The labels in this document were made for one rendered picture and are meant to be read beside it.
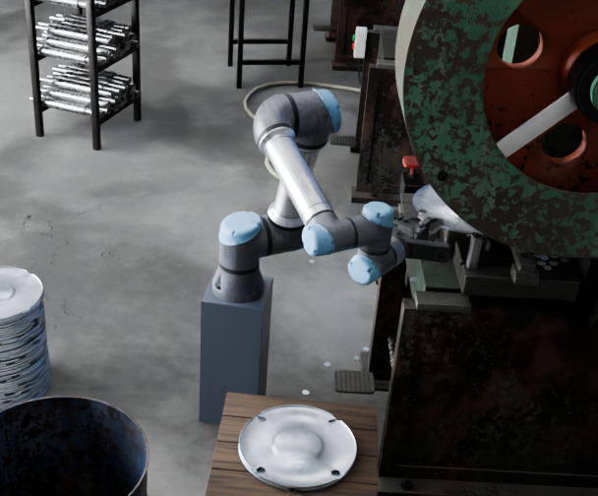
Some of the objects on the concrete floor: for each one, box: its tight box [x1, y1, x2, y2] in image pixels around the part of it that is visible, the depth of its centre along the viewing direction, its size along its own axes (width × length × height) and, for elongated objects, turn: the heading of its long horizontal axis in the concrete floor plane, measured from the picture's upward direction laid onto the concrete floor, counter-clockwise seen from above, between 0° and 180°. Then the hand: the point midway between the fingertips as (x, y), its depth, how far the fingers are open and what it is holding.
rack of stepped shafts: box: [25, 0, 142, 151], centre depth 442 cm, size 43×46×95 cm
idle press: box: [330, 25, 429, 207], centre depth 396 cm, size 153×99×174 cm, turn 81°
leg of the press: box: [378, 252, 598, 496], centre depth 246 cm, size 92×12×90 cm, turn 83°
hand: (442, 223), depth 242 cm, fingers closed
